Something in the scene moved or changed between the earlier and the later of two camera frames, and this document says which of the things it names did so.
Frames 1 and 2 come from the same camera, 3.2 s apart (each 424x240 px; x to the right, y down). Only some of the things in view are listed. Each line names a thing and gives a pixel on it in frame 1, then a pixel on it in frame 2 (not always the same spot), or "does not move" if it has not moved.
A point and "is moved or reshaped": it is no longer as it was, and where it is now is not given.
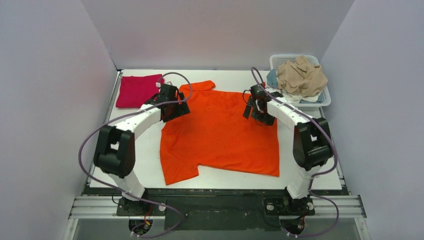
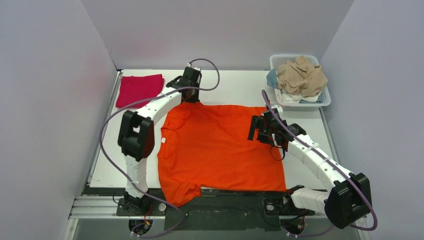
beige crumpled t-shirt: x=301 y=75 does not move
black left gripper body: x=180 y=108 -> x=190 y=94
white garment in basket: x=290 y=98 does not move
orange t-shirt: x=215 y=133 is moved or reshaped
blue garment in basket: x=271 y=78 does not move
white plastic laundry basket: x=276 y=60 does not move
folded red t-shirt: x=134 y=91 does not move
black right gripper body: x=251 y=105 -> x=259 y=128
